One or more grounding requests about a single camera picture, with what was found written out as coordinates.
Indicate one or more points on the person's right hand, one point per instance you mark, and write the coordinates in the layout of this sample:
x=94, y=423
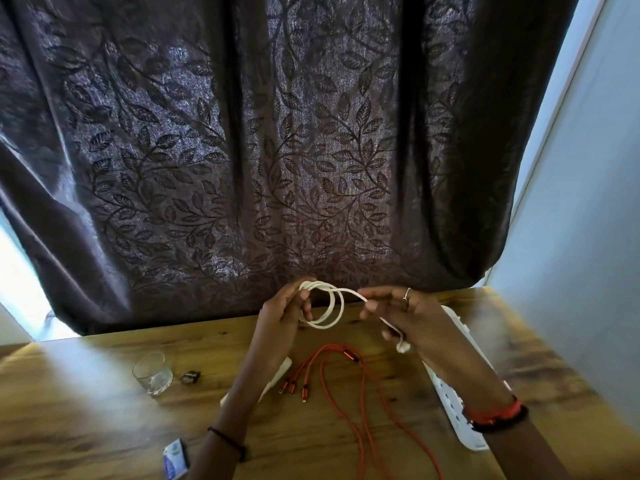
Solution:
x=430, y=324

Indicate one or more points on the person's left hand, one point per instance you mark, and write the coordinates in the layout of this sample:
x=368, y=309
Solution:
x=277, y=329

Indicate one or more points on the white plastic slotted basket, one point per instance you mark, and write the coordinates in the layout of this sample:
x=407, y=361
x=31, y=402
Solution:
x=455, y=404

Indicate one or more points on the person's left forearm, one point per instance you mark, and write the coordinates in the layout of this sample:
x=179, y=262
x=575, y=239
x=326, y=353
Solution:
x=235, y=424

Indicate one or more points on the pale green plastic case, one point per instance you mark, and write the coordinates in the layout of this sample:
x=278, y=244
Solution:
x=272, y=379

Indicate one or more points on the small dark metal clip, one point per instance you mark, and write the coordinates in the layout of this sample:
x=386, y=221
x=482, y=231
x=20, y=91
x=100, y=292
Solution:
x=190, y=377

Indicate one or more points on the red wristband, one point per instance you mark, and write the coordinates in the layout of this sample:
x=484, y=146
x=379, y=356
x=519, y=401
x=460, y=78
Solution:
x=495, y=412

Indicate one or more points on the black thread wristband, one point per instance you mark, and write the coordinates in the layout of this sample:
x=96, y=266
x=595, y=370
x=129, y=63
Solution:
x=230, y=439

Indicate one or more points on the clear drinking glass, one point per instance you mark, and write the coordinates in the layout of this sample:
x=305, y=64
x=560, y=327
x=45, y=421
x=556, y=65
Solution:
x=152, y=374

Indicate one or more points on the white and blue eraser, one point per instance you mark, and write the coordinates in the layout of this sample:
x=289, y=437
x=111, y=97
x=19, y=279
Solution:
x=176, y=460

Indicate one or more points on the brown leaf-patterned curtain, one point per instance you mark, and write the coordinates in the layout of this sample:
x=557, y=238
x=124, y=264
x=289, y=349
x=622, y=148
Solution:
x=290, y=144

